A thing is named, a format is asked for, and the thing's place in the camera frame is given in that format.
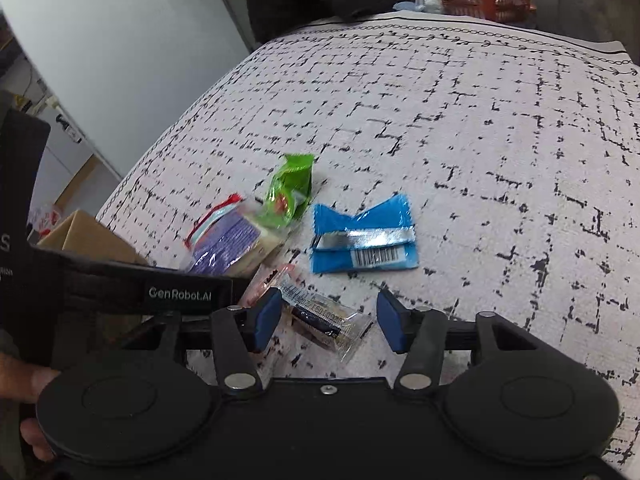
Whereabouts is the clear dark snack packet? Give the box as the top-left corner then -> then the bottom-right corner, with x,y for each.
277,274 -> 375,363

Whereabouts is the blue snack packet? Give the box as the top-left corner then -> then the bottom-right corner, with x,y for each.
310,191 -> 420,275

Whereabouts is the pink plastic bag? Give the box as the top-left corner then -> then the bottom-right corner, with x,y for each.
27,205 -> 64,237

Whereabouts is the green snack packet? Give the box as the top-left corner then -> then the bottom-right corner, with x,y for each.
263,153 -> 316,228

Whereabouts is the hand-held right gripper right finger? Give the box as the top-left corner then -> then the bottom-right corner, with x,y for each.
376,289 -> 551,402

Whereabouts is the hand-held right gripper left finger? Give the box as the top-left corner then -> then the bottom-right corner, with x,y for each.
117,287 -> 284,402

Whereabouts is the person's left hand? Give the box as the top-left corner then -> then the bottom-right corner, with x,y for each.
0,352 -> 63,463

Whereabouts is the brown cardboard box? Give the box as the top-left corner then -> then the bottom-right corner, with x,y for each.
37,210 -> 151,267

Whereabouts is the light blue cloth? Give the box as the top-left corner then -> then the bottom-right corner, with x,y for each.
392,0 -> 447,14

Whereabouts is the purple and white snack packet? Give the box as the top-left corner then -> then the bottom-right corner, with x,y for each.
184,194 -> 301,277

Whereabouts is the black and white printed blanket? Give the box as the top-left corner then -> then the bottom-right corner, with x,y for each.
95,10 -> 640,476

